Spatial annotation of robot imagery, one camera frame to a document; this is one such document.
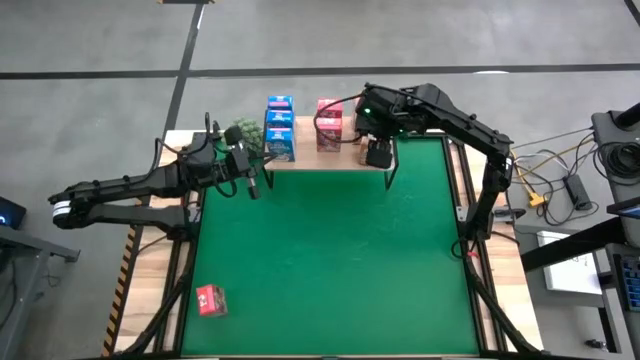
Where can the wooden shelf with black frame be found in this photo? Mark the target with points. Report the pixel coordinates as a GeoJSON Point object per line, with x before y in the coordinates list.
{"type": "Point", "coordinates": [305, 162]}

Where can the yellow black hazard tape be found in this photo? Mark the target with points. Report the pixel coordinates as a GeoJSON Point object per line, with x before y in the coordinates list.
{"type": "Point", "coordinates": [120, 290]}

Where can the blue Rice Krispies cereal box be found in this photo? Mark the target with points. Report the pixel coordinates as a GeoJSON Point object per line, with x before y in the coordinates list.
{"type": "Point", "coordinates": [280, 145]}
{"type": "Point", "coordinates": [280, 103]}
{"type": "Point", "coordinates": [280, 119]}

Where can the blue lit keyboard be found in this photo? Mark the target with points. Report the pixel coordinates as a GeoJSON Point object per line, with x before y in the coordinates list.
{"type": "Point", "coordinates": [632, 280]}

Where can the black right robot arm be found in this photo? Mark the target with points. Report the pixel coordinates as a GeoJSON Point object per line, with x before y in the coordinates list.
{"type": "Point", "coordinates": [470, 125]}

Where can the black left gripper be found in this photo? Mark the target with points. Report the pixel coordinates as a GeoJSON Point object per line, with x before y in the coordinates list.
{"type": "Point", "coordinates": [232, 165]}

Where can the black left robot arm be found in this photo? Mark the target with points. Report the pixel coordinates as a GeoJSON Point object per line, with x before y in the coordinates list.
{"type": "Point", "coordinates": [125, 185]}

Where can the white board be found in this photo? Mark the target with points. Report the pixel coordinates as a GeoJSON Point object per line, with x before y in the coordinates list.
{"type": "Point", "coordinates": [570, 265]}

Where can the black desk beam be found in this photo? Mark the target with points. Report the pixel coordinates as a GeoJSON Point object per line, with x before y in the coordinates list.
{"type": "Point", "coordinates": [575, 245]}

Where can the yellow power plug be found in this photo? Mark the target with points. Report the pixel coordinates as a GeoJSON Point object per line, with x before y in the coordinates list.
{"type": "Point", "coordinates": [537, 200]}

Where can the green potted artificial plant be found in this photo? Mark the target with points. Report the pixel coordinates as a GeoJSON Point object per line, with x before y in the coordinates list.
{"type": "Point", "coordinates": [250, 132]}

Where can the orange Mini Wheats cereal box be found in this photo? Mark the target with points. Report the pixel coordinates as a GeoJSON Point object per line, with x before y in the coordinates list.
{"type": "Point", "coordinates": [363, 152]}

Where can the black electronic device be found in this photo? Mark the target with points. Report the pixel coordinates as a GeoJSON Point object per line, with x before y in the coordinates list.
{"type": "Point", "coordinates": [10, 212]}

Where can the black power adapter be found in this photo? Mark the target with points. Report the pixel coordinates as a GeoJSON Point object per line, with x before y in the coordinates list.
{"type": "Point", "coordinates": [578, 192]}

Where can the green table mat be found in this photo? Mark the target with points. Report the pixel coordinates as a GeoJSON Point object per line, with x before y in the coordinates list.
{"type": "Point", "coordinates": [325, 260]}

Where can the black aluminium table frame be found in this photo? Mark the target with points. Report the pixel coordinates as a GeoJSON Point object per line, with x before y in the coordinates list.
{"type": "Point", "coordinates": [191, 260]}

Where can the red Froot Loops cereal box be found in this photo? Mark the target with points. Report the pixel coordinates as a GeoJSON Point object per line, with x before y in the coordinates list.
{"type": "Point", "coordinates": [329, 135]}
{"type": "Point", "coordinates": [211, 300]}
{"type": "Point", "coordinates": [330, 107]}

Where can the grey desk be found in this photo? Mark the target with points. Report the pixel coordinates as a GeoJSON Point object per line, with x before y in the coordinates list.
{"type": "Point", "coordinates": [20, 280]}

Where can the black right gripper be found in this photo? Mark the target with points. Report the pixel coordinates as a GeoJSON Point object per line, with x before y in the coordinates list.
{"type": "Point", "coordinates": [382, 117]}

